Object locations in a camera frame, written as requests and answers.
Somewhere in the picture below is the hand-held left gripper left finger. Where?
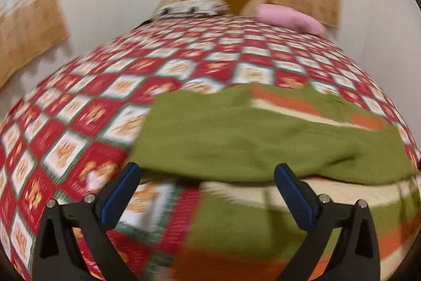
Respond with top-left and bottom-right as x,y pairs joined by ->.
31,162 -> 142,281

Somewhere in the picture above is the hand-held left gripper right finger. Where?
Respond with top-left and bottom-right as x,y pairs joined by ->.
274,163 -> 381,281

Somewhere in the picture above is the green striped knit sweater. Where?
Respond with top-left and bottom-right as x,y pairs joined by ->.
127,83 -> 421,281

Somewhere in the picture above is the red checkered printed blanket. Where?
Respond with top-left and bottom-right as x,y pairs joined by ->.
0,14 -> 421,281

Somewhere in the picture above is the pink pillow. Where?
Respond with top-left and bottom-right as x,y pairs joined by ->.
256,3 -> 326,37

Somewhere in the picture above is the black and white patterned pillow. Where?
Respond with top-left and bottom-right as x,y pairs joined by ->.
152,0 -> 231,20

